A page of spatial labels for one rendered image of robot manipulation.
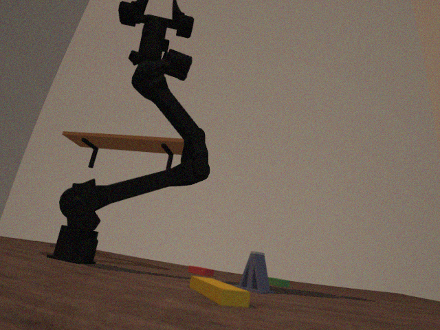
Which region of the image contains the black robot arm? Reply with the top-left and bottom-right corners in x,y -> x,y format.
46,36 -> 210,264

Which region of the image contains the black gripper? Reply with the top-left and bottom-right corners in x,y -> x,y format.
118,0 -> 194,46

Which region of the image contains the red flat bar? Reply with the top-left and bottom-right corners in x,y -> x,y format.
188,265 -> 214,276

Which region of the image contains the yellow rectangular bar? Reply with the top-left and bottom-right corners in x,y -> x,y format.
190,276 -> 250,307

